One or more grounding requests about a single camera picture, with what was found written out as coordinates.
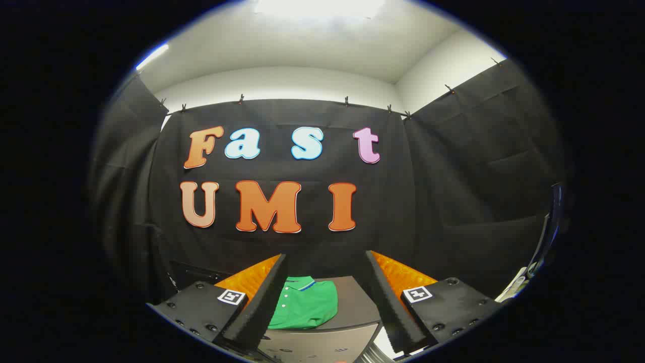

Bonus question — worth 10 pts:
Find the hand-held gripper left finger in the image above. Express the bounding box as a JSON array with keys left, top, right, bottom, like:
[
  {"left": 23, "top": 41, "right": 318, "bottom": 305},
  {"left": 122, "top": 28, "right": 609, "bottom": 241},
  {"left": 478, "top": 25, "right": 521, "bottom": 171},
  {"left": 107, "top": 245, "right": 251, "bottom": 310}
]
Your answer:
[{"left": 146, "top": 254, "right": 289, "bottom": 353}]

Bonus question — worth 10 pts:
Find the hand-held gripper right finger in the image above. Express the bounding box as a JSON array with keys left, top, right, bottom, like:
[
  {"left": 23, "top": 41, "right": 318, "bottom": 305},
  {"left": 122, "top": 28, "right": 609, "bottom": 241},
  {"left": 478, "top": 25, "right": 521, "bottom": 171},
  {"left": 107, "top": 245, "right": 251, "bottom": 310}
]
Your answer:
[{"left": 365, "top": 251, "right": 504, "bottom": 356}]

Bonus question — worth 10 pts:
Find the green polo shirt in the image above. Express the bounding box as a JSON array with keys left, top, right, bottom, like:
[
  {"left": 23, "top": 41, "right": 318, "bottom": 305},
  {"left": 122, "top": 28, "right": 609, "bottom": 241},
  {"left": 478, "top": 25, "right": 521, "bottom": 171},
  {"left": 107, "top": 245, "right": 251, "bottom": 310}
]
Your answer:
[{"left": 267, "top": 276, "right": 339, "bottom": 331}]

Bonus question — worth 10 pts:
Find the washing machine dark glass lid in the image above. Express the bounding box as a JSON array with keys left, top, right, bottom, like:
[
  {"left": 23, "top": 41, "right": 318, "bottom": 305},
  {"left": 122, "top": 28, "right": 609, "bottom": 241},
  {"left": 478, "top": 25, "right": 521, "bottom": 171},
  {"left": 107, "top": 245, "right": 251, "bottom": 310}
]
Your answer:
[{"left": 169, "top": 260, "right": 225, "bottom": 291}]

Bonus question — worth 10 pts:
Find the white object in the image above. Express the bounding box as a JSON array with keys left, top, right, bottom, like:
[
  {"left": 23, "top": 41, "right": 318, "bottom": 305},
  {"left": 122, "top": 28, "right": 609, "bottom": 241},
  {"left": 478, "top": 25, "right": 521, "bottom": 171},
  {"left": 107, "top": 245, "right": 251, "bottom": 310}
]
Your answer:
[{"left": 496, "top": 267, "right": 530, "bottom": 303}]

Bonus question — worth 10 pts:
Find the row of black cloth clips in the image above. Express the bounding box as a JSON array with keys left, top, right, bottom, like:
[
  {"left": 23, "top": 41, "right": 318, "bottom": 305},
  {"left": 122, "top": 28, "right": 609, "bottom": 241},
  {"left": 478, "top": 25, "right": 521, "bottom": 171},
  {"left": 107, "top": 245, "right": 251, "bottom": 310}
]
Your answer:
[{"left": 159, "top": 58, "right": 504, "bottom": 120}]

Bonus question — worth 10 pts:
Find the ceiling light strip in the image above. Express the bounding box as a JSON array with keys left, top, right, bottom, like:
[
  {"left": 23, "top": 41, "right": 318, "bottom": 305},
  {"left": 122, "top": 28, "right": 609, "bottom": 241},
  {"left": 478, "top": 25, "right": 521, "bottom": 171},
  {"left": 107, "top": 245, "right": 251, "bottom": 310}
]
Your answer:
[{"left": 135, "top": 43, "right": 170, "bottom": 71}]

